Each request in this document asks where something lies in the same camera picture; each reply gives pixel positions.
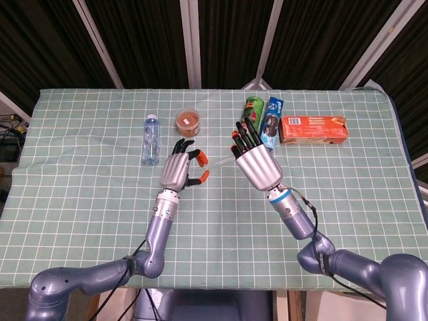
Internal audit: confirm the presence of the orange biscuit box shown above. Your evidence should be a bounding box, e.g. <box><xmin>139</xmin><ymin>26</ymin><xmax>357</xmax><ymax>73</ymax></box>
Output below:
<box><xmin>278</xmin><ymin>115</ymin><xmax>349</xmax><ymax>146</ymax></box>

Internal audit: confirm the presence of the grey robot torso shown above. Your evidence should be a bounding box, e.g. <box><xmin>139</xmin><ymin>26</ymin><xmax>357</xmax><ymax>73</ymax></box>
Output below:
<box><xmin>133</xmin><ymin>288</ymin><xmax>274</xmax><ymax>321</ymax></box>

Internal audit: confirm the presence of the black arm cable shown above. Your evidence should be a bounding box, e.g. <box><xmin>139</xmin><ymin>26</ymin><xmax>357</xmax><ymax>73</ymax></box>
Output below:
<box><xmin>290</xmin><ymin>188</ymin><xmax>387</xmax><ymax>309</ymax></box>
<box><xmin>95</xmin><ymin>239</ymin><xmax>148</xmax><ymax>321</ymax></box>

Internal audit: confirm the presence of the green checkered tablecloth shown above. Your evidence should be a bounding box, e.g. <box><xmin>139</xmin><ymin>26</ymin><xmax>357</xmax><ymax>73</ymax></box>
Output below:
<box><xmin>0</xmin><ymin>87</ymin><xmax>428</xmax><ymax>290</ymax></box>

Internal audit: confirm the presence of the green chips can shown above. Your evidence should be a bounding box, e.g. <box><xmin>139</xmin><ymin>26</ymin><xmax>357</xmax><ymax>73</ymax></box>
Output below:
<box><xmin>243</xmin><ymin>96</ymin><xmax>265</xmax><ymax>135</ymax></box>

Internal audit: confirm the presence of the black electronic device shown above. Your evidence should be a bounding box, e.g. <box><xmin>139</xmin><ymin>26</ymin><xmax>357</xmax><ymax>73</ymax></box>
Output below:
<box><xmin>0</xmin><ymin>128</ymin><xmax>25</xmax><ymax>162</ymax></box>

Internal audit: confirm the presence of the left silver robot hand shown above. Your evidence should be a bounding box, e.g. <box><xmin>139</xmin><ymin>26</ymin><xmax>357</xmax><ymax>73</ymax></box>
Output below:
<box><xmin>159</xmin><ymin>138</ymin><xmax>211</xmax><ymax>192</ymax></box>

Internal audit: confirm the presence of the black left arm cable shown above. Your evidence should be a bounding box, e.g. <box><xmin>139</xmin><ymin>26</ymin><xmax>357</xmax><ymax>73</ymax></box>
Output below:
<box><xmin>95</xmin><ymin>239</ymin><xmax>148</xmax><ymax>321</ymax></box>

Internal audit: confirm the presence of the clear plastic water bottle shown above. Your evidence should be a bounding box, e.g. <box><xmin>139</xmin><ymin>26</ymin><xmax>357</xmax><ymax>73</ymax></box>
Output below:
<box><xmin>140</xmin><ymin>114</ymin><xmax>162</xmax><ymax>167</ymax></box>

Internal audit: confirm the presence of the white metal frame post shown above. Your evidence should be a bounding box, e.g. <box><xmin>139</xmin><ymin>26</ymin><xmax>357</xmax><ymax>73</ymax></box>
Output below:
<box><xmin>241</xmin><ymin>0</ymin><xmax>292</xmax><ymax>90</ymax></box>
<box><xmin>179</xmin><ymin>0</ymin><xmax>202</xmax><ymax>90</ymax></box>
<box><xmin>72</xmin><ymin>0</ymin><xmax>124</xmax><ymax>90</ymax></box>
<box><xmin>339</xmin><ymin>0</ymin><xmax>415</xmax><ymax>90</ymax></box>

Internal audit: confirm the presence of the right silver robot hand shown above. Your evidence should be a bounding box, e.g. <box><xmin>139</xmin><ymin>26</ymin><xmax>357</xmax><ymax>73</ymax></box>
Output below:
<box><xmin>230</xmin><ymin>116</ymin><xmax>285</xmax><ymax>192</ymax></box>

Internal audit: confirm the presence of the blue cookie box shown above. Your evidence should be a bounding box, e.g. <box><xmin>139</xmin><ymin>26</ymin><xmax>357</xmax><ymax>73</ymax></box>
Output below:
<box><xmin>259</xmin><ymin>96</ymin><xmax>286</xmax><ymax>150</ymax></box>

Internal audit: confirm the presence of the dark pleated curtain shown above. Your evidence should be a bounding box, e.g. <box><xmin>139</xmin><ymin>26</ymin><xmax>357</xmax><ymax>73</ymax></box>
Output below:
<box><xmin>0</xmin><ymin>0</ymin><xmax>428</xmax><ymax>161</ymax></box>

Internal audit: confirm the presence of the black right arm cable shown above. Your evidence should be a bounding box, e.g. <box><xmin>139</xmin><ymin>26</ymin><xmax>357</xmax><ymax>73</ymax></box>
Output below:
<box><xmin>290</xmin><ymin>188</ymin><xmax>387</xmax><ymax>309</ymax></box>

